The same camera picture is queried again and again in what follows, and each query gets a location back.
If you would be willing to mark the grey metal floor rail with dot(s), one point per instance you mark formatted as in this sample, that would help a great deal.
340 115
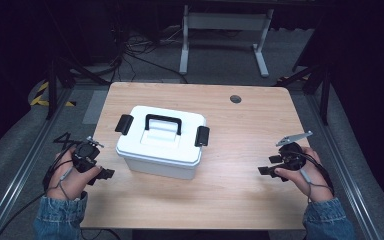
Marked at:
343 166
23 170

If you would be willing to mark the white plastic storage box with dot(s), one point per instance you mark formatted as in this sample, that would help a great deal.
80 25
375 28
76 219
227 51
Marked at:
161 151

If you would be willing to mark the person's right hand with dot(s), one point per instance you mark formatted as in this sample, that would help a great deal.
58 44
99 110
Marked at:
313 181

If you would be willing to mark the white metal desk frame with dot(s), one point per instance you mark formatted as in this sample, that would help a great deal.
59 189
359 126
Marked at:
226 21

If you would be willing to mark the yellow black hazard tape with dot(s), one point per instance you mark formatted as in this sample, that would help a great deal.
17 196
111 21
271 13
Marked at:
40 96

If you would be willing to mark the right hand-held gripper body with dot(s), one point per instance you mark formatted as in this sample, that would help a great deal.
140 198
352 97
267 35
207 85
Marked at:
292 156

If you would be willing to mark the round grey table grommet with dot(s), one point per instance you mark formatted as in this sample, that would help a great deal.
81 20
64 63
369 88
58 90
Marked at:
235 99

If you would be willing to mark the person's left hand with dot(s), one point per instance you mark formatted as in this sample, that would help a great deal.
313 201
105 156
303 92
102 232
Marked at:
70 183

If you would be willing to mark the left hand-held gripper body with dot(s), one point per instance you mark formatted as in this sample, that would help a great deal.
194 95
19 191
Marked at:
85 156

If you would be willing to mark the black tripod stand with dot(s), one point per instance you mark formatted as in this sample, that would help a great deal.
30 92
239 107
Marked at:
63 71
323 83

